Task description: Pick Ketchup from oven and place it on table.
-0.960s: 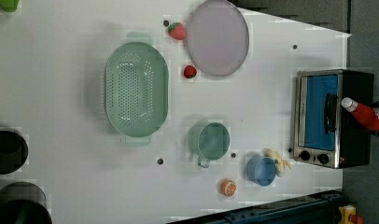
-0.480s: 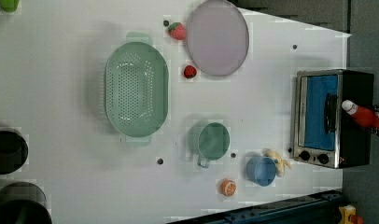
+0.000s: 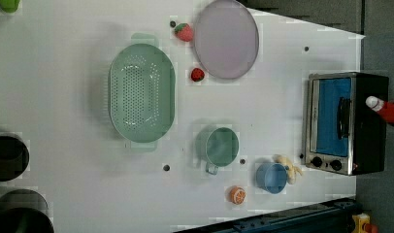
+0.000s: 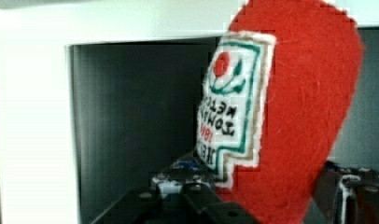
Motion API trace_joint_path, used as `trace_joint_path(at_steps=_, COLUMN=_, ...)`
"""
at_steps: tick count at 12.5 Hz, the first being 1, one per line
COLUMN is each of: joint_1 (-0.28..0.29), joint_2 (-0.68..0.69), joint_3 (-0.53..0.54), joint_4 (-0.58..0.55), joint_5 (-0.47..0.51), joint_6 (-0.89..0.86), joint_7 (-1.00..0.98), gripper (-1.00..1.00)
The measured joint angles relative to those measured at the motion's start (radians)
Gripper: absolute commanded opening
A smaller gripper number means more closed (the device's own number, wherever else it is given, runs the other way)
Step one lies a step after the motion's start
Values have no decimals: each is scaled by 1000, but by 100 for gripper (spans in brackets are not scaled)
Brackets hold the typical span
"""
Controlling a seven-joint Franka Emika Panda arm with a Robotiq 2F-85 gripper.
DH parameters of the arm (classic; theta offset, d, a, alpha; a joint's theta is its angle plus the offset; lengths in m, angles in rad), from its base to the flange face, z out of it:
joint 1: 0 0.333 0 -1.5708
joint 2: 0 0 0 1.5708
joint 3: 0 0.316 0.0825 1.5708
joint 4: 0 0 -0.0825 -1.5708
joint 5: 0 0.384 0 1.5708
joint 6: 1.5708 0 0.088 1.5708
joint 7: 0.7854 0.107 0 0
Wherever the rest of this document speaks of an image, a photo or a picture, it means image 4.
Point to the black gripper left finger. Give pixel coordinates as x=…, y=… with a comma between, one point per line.
x=183, y=192

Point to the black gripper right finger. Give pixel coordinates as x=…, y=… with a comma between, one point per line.
x=347, y=195

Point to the red plush ketchup bottle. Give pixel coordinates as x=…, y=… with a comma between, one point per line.
x=275, y=97

